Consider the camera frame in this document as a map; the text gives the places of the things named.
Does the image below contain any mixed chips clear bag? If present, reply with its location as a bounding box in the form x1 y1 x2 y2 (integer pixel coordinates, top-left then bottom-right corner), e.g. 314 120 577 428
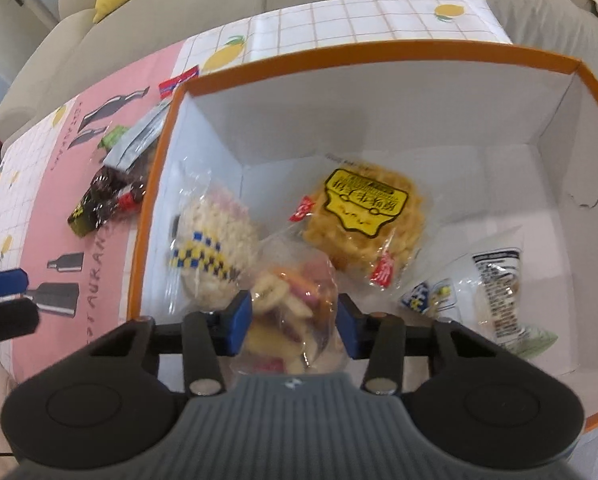
232 233 348 375

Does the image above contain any yellow waffle cookie pack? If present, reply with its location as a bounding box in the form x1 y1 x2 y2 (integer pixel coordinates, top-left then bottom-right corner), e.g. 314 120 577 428
289 155 431 289

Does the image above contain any white blue snack bag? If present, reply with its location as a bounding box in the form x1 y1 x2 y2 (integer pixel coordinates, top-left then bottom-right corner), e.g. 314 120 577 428
400 226 558 360

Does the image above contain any rice cracker checkered pack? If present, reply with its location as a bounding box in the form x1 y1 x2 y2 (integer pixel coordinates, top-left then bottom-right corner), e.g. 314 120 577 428
165 159 259 316

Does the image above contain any dark plum candy bag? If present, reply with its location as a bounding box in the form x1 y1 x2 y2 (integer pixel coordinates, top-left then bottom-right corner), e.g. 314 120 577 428
68 166 146 237

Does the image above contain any green raisin packet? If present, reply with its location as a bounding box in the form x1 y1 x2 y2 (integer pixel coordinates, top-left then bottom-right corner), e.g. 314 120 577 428
97 125 128 153

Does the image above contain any orange cardboard box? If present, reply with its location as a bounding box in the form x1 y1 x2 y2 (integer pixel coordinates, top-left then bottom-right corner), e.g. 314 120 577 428
128 40 598 427

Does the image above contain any red small snack packet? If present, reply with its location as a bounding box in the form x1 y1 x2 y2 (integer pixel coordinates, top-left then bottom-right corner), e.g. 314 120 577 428
159 65 199 100

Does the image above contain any grey foil snack pouch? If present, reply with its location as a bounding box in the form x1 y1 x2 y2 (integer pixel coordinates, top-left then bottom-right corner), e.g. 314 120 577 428
102 98 172 172

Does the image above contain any beige fabric sofa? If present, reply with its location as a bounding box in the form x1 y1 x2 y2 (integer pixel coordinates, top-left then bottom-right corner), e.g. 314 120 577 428
0 0 598 143

